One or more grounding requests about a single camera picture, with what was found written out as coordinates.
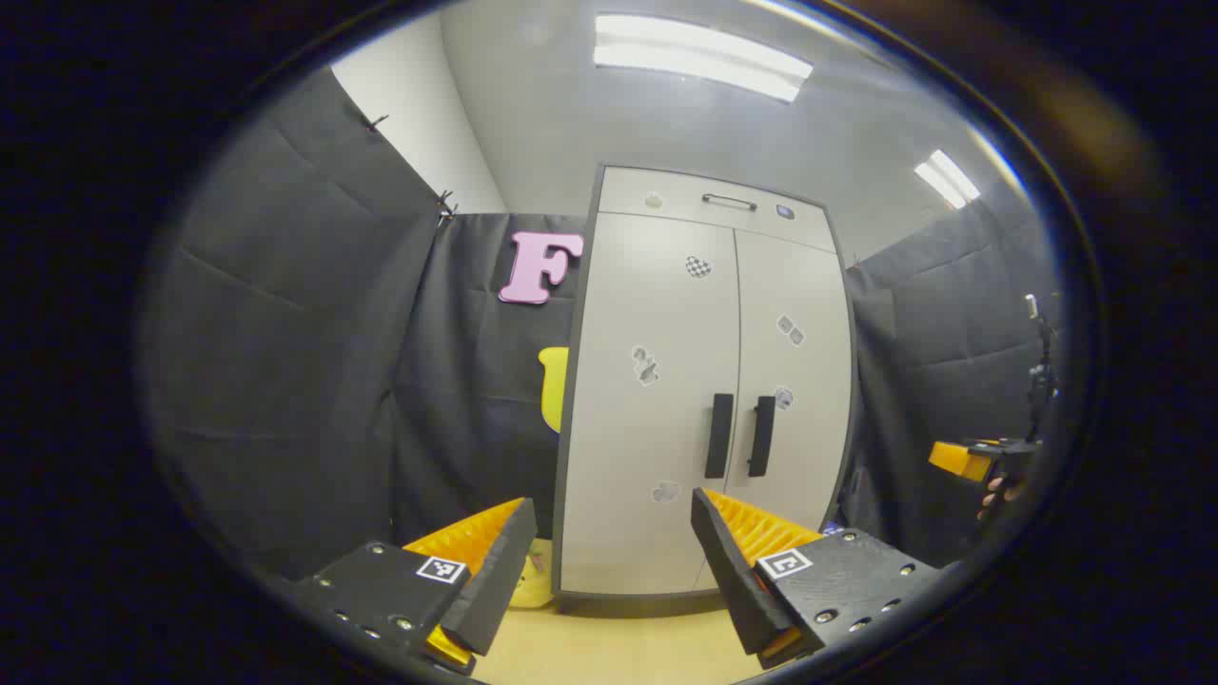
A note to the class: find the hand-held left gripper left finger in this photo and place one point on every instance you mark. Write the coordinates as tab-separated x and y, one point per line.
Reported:
495	590

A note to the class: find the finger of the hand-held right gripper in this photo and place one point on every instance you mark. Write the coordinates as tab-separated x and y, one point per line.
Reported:
961	459

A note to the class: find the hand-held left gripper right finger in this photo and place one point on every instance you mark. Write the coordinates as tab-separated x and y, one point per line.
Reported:
737	580

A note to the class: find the white double-door shoe cabinet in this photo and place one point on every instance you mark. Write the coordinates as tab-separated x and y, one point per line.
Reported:
576	428

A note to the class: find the white cabinet drawer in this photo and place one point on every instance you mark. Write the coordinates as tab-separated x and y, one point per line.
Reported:
666	195

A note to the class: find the yellow plush toy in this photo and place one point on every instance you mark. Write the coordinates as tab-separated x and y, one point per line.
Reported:
533	585

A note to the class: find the ceiling light panel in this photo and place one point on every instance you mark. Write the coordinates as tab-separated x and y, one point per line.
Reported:
699	57
947	179

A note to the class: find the black backdrop cloth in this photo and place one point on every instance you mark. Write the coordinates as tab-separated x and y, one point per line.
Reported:
304	381

